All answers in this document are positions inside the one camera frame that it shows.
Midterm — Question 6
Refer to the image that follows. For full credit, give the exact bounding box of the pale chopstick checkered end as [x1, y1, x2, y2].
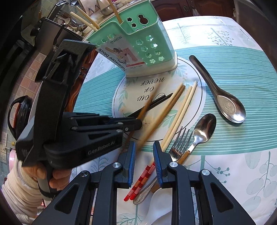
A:
[124, 86, 192, 202]
[131, 81, 198, 199]

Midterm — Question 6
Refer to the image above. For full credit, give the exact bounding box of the steel fork wooden handle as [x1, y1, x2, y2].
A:
[150, 128, 192, 193]

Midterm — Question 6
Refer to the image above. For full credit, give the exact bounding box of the brown chopstick red end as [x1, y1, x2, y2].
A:
[122, 83, 160, 151]
[136, 83, 185, 151]

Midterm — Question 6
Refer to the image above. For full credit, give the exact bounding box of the small steel spoon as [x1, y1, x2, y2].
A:
[177, 113, 216, 165]

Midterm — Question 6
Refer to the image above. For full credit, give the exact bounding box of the black chopstick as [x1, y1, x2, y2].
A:
[123, 93, 173, 118]

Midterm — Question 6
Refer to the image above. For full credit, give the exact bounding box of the large steel soup spoon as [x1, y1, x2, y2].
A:
[189, 55, 246, 124]

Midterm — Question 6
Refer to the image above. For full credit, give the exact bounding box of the pale bamboo chopstick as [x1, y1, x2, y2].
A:
[70, 12, 97, 31]
[76, 6, 100, 29]

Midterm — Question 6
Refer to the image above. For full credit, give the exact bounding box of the green plastic utensil holder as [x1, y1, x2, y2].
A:
[86, 1, 177, 77]

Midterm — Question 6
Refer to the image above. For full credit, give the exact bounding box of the wooden chopstick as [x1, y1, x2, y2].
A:
[108, 0, 123, 24]

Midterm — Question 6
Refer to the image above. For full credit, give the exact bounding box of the white sleeve forearm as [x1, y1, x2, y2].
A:
[2, 159, 45, 224]

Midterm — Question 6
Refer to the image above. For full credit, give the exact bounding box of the left hand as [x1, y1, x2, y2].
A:
[21, 163, 73, 191]

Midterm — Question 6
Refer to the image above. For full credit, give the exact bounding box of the patterned teal tablecloth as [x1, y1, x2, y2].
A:
[73, 16, 276, 224]

